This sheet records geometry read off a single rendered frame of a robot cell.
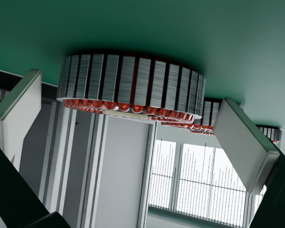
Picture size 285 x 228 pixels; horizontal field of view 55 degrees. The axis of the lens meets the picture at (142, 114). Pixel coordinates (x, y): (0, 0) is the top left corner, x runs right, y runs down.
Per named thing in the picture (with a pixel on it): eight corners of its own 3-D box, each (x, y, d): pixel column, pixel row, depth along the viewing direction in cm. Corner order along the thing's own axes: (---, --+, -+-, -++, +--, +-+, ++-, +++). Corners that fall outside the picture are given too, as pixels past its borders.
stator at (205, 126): (197, 108, 45) (194, 130, 45) (143, 96, 39) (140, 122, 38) (261, 108, 36) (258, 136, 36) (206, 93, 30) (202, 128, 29)
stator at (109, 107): (49, 34, 16) (40, 99, 15) (234, 65, 17) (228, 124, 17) (70, 72, 27) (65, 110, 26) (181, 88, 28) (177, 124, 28)
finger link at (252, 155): (268, 151, 14) (282, 153, 14) (223, 96, 20) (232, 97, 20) (248, 195, 15) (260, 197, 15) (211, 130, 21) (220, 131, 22)
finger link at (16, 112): (4, 173, 13) (-12, 171, 13) (41, 109, 20) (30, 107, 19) (2, 120, 12) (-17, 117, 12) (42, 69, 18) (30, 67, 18)
